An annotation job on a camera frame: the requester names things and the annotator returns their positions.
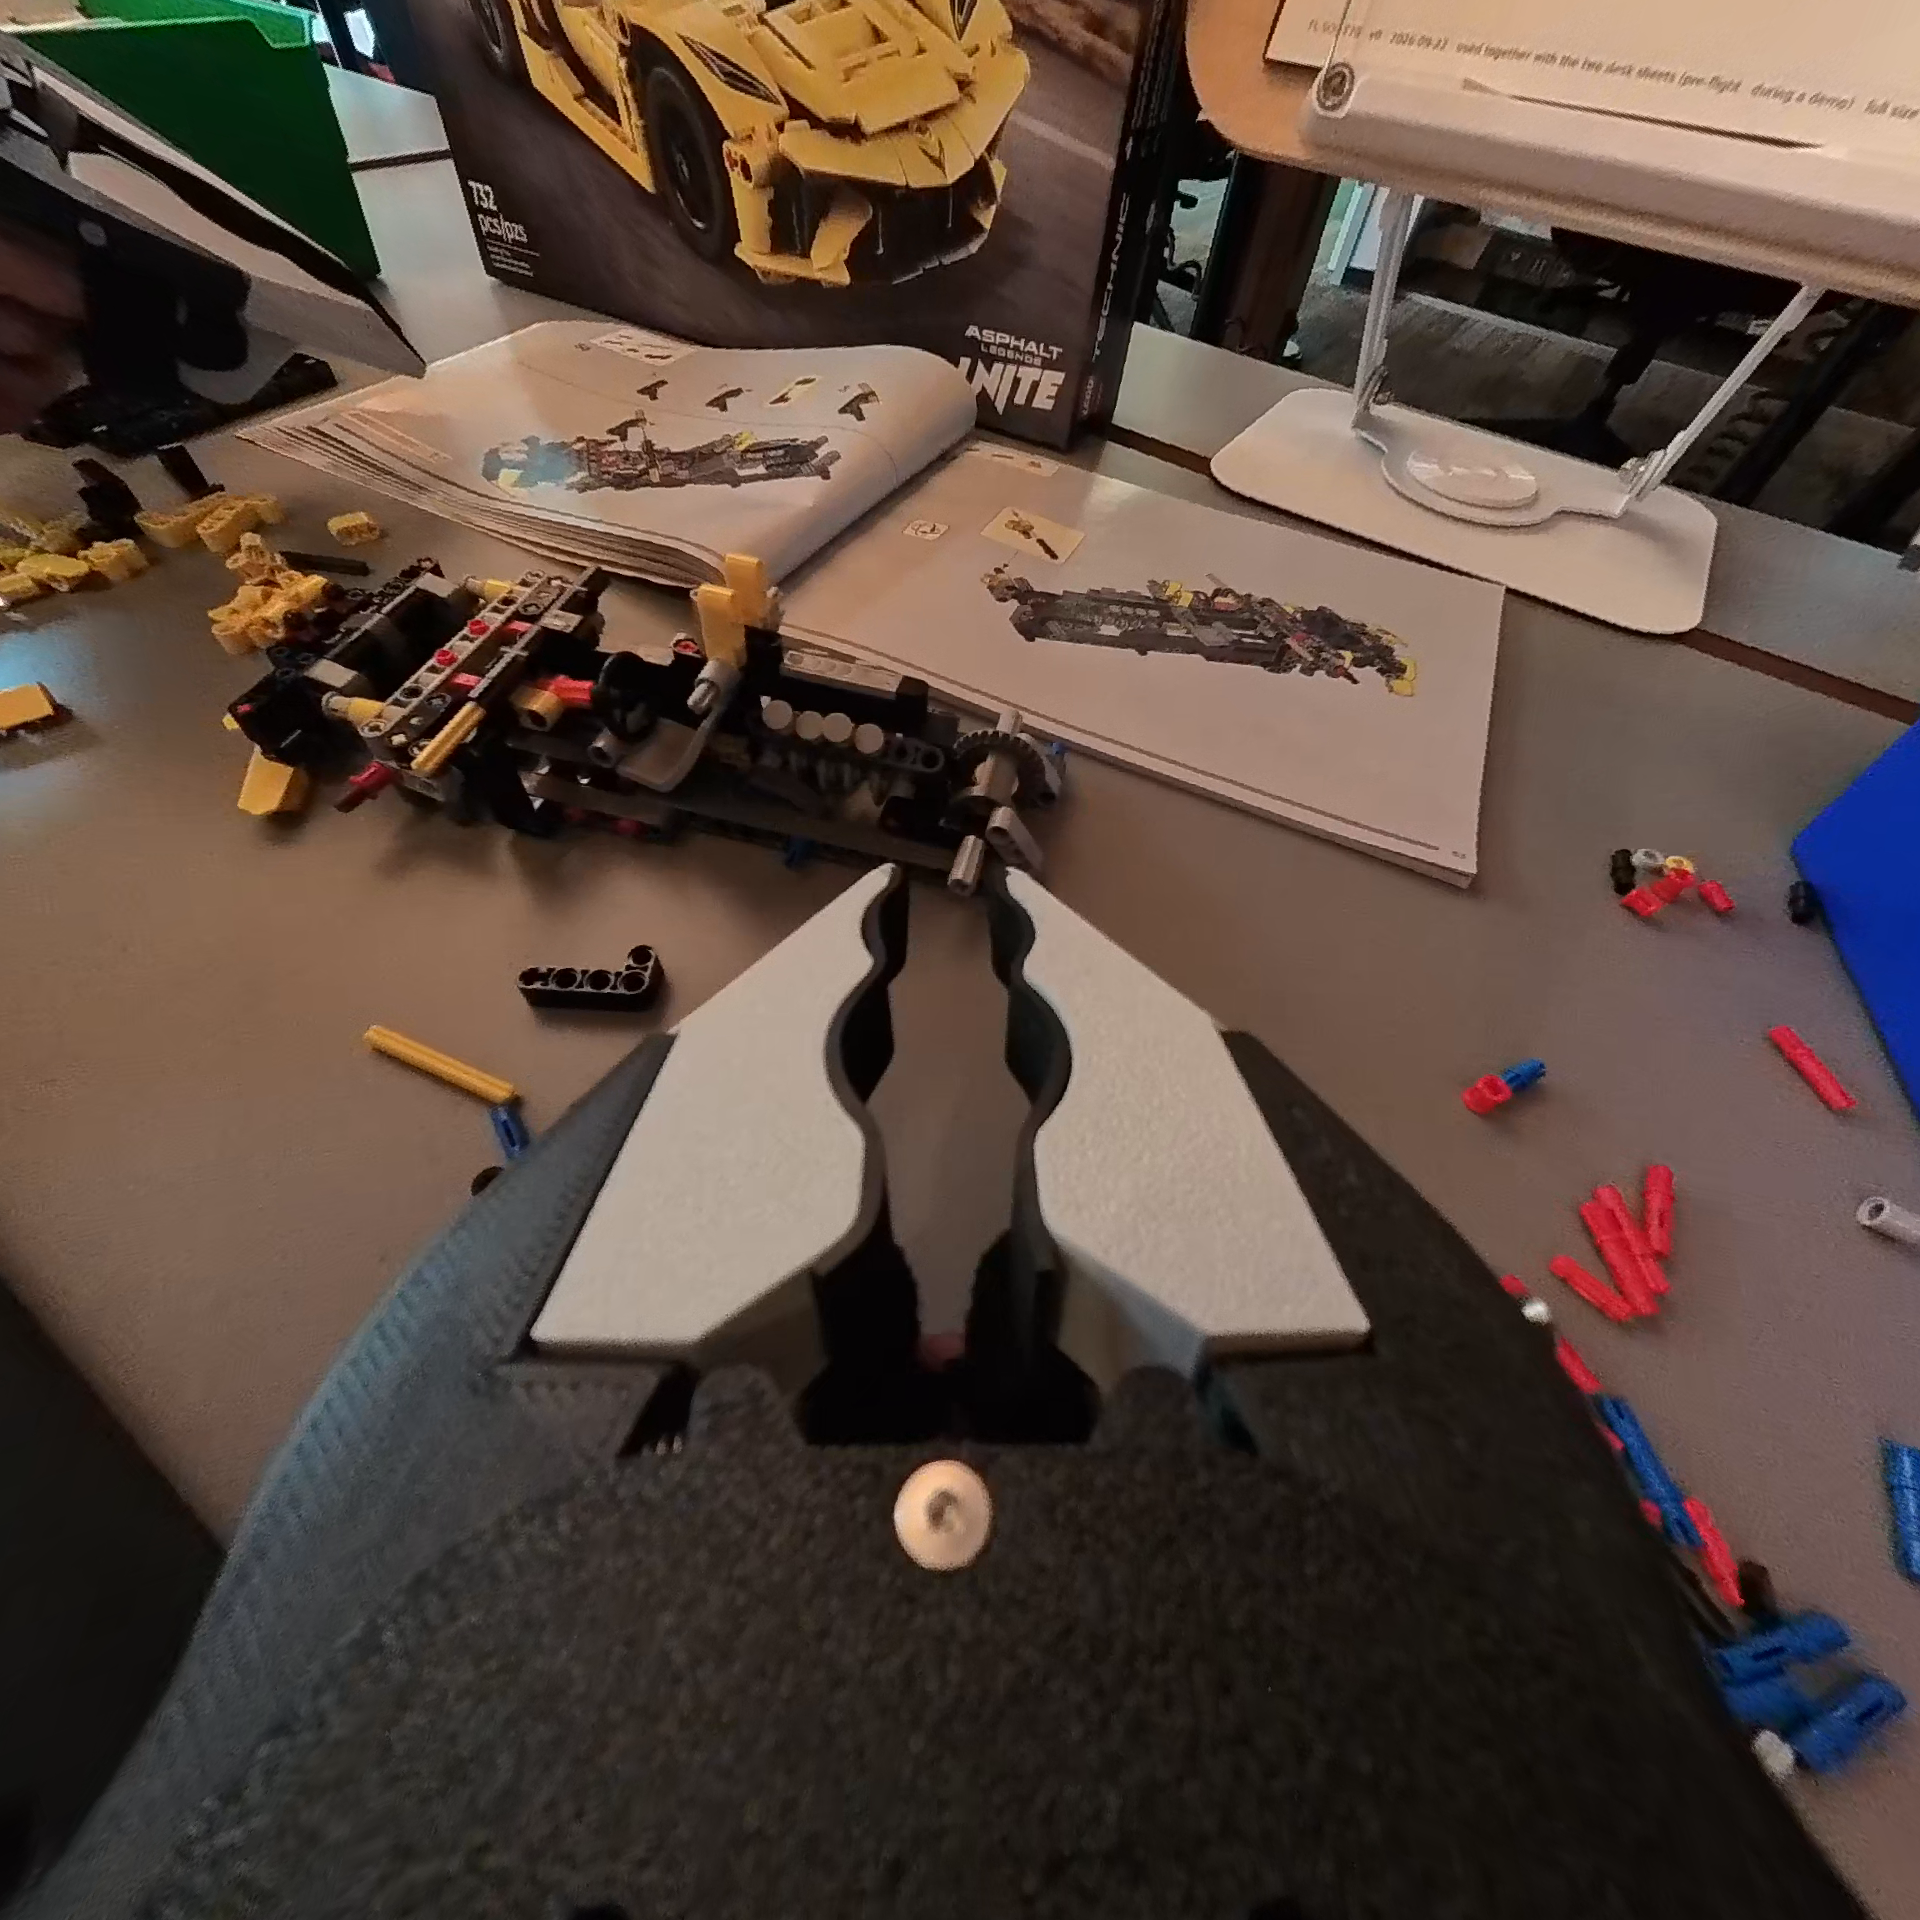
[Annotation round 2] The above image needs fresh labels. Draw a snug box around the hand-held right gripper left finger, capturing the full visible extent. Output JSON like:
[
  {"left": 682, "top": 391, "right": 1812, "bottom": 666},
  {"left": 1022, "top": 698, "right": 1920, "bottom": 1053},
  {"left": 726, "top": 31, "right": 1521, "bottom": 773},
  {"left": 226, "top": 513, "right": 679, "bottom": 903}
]
[{"left": 529, "top": 864, "right": 928, "bottom": 1423}]

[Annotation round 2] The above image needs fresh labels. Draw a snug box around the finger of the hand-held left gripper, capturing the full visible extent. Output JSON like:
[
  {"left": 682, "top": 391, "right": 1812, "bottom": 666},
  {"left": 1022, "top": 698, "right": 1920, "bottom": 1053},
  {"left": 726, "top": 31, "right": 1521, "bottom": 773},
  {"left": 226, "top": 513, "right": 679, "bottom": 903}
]
[
  {"left": 67, "top": 195, "right": 430, "bottom": 379},
  {"left": 0, "top": 37, "right": 383, "bottom": 290}
]

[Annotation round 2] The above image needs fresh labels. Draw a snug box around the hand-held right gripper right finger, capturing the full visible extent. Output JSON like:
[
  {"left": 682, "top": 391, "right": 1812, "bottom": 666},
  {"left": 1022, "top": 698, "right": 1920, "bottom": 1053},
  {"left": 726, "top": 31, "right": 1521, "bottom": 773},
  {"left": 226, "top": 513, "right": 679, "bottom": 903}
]
[{"left": 970, "top": 871, "right": 1371, "bottom": 1423}]

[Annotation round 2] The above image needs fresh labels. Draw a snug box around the pile of yellow lego parts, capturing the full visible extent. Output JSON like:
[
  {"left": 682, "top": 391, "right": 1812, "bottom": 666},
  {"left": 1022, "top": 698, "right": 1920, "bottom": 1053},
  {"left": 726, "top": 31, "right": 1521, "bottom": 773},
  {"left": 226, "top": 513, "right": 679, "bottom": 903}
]
[{"left": 0, "top": 487, "right": 385, "bottom": 657}]

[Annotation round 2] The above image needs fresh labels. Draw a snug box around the black angled lego beam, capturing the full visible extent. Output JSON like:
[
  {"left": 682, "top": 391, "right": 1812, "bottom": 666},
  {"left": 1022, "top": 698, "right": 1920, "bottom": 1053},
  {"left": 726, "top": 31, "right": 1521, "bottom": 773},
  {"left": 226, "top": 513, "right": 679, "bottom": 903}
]
[{"left": 518, "top": 945, "right": 666, "bottom": 1010}]

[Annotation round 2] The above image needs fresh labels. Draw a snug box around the pile of red blue lego pins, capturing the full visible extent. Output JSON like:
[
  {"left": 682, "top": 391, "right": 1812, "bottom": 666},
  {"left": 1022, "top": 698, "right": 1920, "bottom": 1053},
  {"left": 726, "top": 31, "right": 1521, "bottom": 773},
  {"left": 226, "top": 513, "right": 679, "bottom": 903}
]
[{"left": 1464, "top": 1056, "right": 1920, "bottom": 1778}]

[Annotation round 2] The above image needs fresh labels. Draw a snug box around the lego car model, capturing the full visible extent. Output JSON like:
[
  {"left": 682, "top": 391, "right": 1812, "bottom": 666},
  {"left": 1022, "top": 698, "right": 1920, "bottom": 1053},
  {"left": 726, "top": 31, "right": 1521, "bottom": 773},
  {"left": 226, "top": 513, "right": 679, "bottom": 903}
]
[{"left": 224, "top": 551, "right": 1075, "bottom": 898}]

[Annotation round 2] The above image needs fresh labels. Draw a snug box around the black lego beam yellow axle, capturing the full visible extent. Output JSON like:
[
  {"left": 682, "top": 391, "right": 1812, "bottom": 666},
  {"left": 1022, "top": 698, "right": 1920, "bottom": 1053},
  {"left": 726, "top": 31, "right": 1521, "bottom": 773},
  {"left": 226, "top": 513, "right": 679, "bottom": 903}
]
[{"left": 407, "top": 567, "right": 615, "bottom": 777}]

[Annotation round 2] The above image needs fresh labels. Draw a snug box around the printed lego set box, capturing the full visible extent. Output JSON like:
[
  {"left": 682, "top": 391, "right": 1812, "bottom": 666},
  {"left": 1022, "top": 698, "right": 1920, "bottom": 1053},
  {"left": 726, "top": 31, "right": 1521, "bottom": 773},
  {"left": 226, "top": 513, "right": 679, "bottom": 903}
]
[{"left": 404, "top": 0, "right": 1202, "bottom": 453}]

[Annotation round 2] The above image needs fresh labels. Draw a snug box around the lego instruction booklet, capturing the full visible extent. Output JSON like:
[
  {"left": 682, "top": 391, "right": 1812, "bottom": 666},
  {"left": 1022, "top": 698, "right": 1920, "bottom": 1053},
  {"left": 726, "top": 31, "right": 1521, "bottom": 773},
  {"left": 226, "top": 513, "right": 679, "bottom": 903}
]
[{"left": 241, "top": 321, "right": 1506, "bottom": 890}]

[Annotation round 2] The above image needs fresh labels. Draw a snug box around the cluster of mixed lego bushes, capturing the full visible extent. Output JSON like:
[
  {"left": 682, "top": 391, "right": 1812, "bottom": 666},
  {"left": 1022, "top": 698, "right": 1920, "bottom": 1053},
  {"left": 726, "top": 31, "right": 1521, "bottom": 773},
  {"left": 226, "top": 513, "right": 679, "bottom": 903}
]
[{"left": 1610, "top": 849, "right": 1737, "bottom": 922}]

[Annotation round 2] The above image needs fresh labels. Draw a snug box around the long red lego pin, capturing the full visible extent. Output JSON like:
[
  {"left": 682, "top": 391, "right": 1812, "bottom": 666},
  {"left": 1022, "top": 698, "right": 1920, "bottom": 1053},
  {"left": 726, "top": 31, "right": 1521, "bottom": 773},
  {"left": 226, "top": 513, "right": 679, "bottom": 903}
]
[{"left": 1768, "top": 1024, "right": 1858, "bottom": 1113}]

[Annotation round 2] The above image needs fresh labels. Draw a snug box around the person's left hand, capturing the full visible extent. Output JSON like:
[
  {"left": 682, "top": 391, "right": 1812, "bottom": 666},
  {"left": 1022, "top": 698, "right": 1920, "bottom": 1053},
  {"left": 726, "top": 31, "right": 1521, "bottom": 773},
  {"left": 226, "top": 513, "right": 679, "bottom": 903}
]
[{"left": 0, "top": 223, "right": 89, "bottom": 437}]

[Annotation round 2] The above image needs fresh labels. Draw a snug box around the green box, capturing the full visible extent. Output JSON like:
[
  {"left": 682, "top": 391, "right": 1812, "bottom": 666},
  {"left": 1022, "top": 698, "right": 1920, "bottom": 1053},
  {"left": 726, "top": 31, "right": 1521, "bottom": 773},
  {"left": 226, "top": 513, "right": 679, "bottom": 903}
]
[{"left": 23, "top": 0, "right": 385, "bottom": 279}]

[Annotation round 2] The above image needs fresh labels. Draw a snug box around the blue plastic bin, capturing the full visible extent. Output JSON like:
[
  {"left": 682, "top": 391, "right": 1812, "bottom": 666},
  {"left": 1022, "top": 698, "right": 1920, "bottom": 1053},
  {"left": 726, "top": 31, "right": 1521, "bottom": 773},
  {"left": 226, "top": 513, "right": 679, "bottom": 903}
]
[{"left": 1792, "top": 736, "right": 1920, "bottom": 1121}]

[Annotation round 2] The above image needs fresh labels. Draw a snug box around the white folding stand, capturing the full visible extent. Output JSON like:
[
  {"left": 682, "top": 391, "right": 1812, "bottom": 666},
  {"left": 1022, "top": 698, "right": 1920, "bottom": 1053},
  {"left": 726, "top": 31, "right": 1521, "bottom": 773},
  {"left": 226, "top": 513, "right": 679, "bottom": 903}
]
[{"left": 1210, "top": 195, "right": 1920, "bottom": 636}]

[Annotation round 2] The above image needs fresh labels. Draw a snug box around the printed instruction sheet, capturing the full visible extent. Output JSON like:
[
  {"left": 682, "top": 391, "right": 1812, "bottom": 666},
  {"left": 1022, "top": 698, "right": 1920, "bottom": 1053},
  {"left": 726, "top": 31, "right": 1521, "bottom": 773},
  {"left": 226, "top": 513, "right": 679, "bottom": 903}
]
[{"left": 1265, "top": 0, "right": 1920, "bottom": 153}]

